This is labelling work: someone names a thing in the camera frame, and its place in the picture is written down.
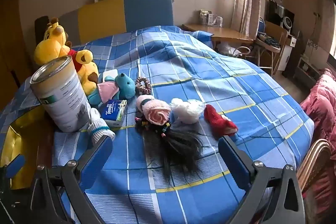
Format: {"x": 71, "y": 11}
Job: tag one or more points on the brown wooden wardrobe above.
{"x": 10, "y": 43}

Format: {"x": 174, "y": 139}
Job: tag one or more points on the yellow bear plush toy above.
{"x": 51, "y": 48}

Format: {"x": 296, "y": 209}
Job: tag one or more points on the large white tin can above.
{"x": 63, "y": 98}

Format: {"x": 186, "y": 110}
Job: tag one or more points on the white plastic bag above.
{"x": 183, "y": 111}

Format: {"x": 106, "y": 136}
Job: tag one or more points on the teal plush toy pink dress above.
{"x": 126, "y": 87}

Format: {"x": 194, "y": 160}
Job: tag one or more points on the red sock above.
{"x": 218, "y": 119}

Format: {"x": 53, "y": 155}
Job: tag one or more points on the white metal stool frame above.
{"x": 248, "y": 49}

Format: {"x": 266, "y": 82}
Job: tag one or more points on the blue metal chair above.
{"x": 270, "y": 41}

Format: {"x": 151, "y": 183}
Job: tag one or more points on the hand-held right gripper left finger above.
{"x": 97, "y": 158}

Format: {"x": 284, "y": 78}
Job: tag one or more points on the white desk fan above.
{"x": 287, "y": 22}

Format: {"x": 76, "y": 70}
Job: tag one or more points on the white cabinet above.
{"x": 286, "y": 53}

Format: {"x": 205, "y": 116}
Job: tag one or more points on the yellow bear plush red shirt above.
{"x": 84, "y": 56}

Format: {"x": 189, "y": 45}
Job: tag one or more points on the crumpled white bag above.
{"x": 227, "y": 49}

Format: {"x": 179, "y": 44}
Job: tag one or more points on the clear plastic jar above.
{"x": 218, "y": 21}

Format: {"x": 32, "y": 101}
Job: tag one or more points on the red quilt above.
{"x": 323, "y": 103}

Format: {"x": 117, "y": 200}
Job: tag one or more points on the low open shelf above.
{"x": 307, "y": 71}

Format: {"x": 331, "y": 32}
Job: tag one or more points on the brown cardboard panel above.
{"x": 278, "y": 29}

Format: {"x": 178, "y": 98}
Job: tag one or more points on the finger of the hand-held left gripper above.
{"x": 15, "y": 167}

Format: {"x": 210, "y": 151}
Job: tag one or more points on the wicker chair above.
{"x": 315, "y": 158}

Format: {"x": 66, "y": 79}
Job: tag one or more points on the white sock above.
{"x": 97, "y": 124}

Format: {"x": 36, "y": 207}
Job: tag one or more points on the blue tissue pack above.
{"x": 113, "y": 112}

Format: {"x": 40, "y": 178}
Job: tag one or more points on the white tissue pack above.
{"x": 110, "y": 74}

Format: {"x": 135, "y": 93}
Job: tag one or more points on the pink towel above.
{"x": 155, "y": 111}

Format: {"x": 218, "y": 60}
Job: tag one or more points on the brown patterned scrunchie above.
{"x": 139, "y": 87}

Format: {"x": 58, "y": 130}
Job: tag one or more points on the small cardboard box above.
{"x": 205, "y": 16}

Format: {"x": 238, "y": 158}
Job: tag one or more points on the wooden desk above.
{"x": 223, "y": 32}

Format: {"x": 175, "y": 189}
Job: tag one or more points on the black monitor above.
{"x": 274, "y": 12}

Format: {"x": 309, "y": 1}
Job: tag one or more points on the blue plaid blanket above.
{"x": 197, "y": 69}

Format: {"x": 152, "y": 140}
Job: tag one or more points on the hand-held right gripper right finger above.
{"x": 233, "y": 161}

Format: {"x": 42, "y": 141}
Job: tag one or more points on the yellow and blue headboard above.
{"x": 105, "y": 16}

